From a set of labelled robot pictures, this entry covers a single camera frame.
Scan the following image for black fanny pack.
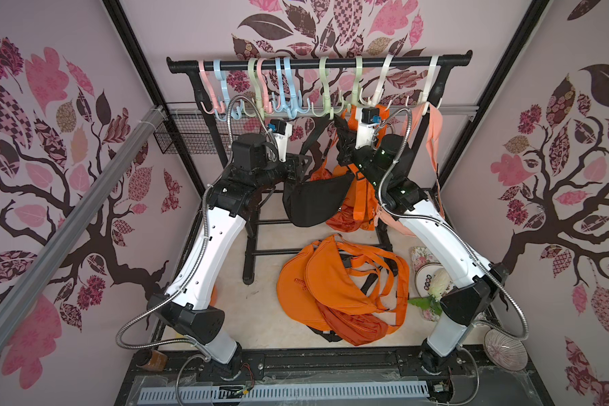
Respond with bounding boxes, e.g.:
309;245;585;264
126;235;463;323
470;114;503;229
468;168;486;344
283;116;355;228

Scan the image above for pink fanny pack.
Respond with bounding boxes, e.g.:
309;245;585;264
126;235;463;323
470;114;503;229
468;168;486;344
376;101;443;237

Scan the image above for orange bag bottom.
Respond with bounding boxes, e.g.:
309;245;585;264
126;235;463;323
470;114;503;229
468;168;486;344
276;234;410;336

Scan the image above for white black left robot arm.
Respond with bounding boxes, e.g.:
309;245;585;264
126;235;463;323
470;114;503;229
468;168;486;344
147;133;309;377

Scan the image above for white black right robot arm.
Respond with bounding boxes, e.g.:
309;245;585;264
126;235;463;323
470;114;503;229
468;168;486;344
334;118;509;375

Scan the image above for green hook middle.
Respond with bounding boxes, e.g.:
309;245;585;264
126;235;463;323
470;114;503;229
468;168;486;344
311;57;345;120

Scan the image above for green hook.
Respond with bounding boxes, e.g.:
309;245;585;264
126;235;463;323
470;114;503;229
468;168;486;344
344;56;364;110
246;58;267;120
311;57;345;120

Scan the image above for green hook right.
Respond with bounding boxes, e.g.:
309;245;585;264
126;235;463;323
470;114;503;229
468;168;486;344
344;56;364;110

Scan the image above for blue hook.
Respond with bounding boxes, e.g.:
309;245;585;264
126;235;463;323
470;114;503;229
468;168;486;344
213;59;244;120
275;58;311;119

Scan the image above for pink hook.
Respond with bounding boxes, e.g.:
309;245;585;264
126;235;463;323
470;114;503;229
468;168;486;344
197;60;221;114
255;59;273;114

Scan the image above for white hook right end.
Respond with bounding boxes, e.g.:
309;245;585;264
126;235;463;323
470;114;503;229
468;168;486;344
411;55;439;119

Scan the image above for green hook left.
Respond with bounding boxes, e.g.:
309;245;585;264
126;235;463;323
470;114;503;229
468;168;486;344
246;58;267;120

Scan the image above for blue hook left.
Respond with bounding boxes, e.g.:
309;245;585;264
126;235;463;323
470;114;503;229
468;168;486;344
213;59;244;120

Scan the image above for silver flexible conduit right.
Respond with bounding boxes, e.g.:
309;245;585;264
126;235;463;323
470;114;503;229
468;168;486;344
375;102;529;341

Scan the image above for silver flexible conduit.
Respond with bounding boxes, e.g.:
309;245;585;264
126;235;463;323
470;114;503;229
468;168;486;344
375;102;529;341
115;95;278;350

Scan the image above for silver flexible conduit left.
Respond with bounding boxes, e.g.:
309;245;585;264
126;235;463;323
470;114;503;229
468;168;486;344
115;95;278;350

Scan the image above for floral placemat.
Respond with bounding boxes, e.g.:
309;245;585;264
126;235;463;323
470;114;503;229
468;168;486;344
410;247;439;298

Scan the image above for white patterned plate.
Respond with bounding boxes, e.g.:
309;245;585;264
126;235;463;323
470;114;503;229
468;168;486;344
414;263;446;297

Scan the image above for dark grey clothes rack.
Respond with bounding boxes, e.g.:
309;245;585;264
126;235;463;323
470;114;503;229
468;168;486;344
164;50;480;285

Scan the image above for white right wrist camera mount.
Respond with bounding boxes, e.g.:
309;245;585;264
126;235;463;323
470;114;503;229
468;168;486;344
355;107;382;150

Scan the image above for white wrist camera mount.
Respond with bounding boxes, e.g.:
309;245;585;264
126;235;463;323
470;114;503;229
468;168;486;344
268;119;293;162
355;107;382;150

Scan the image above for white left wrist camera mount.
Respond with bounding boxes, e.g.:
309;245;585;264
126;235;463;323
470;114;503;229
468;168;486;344
268;119;293;162

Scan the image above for black wire basket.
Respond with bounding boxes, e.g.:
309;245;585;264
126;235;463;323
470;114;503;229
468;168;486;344
154;111;261;155

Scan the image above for white slotted cable duct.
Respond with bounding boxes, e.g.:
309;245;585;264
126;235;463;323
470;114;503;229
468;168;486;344
136;381;431;405

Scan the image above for aluminium rail left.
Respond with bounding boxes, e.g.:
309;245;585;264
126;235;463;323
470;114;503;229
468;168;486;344
0;106;166;355

